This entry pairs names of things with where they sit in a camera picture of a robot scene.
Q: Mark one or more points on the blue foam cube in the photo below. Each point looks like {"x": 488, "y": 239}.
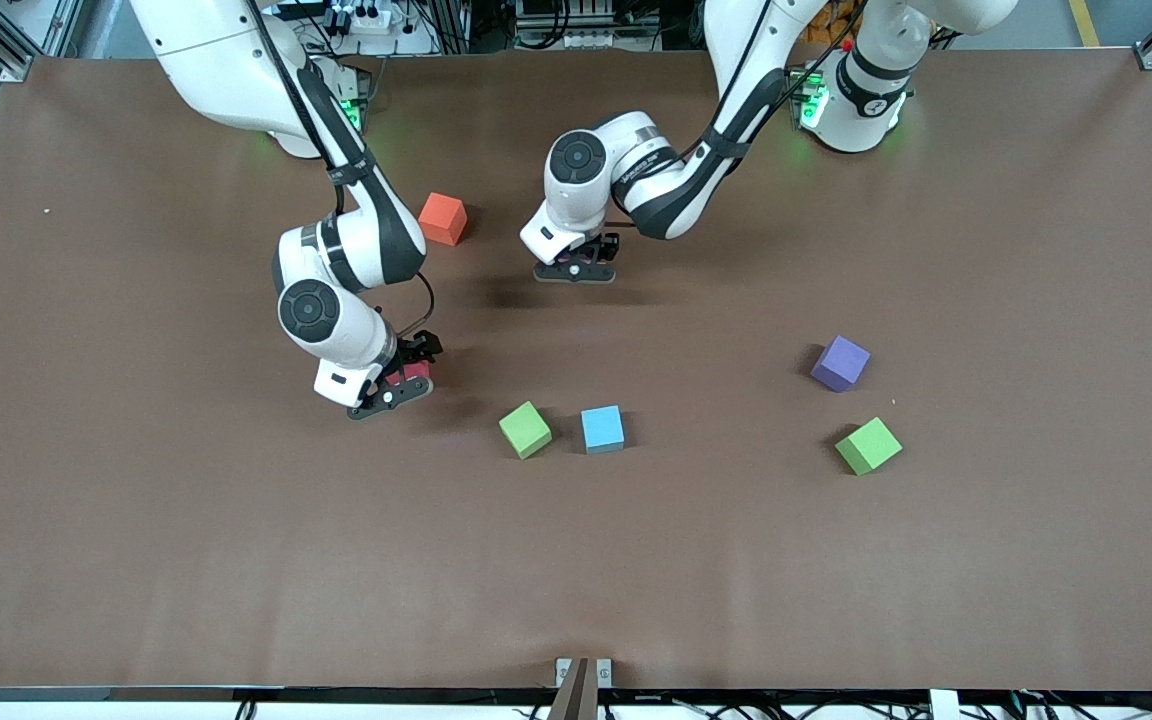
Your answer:
{"x": 602, "y": 427}

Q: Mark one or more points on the orange netted bag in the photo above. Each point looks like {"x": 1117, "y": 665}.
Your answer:
{"x": 841, "y": 25}

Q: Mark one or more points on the white label tag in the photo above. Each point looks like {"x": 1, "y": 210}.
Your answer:
{"x": 944, "y": 705}

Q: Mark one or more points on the red foam cube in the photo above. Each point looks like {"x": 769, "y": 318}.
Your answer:
{"x": 414, "y": 374}

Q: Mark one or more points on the black and white equipment rack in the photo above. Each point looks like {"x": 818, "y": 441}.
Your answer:
{"x": 586, "y": 22}

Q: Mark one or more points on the green foam cube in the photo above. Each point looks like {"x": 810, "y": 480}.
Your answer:
{"x": 524, "y": 428}
{"x": 868, "y": 444}

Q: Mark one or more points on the orange foam cube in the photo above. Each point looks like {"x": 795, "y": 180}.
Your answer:
{"x": 441, "y": 215}

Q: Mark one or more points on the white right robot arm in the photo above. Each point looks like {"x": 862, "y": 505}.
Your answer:
{"x": 206, "y": 50}

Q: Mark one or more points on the white power strip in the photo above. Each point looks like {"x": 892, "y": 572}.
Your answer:
{"x": 366, "y": 18}

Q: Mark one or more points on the black table edge rail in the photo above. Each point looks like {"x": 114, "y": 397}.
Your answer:
{"x": 236, "y": 694}

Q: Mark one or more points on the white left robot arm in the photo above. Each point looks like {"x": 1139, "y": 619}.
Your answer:
{"x": 746, "y": 100}

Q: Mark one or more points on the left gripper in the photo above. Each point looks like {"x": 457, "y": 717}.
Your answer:
{"x": 604, "y": 247}

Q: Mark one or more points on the small box with green light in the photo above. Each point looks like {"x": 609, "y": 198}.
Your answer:
{"x": 809, "y": 95}
{"x": 353, "y": 105}

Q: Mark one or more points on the purple foam cube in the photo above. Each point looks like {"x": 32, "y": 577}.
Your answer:
{"x": 840, "y": 360}

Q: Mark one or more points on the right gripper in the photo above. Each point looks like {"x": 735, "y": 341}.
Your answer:
{"x": 419, "y": 350}

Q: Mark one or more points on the metal table edge bracket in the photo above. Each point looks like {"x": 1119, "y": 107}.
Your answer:
{"x": 583, "y": 685}

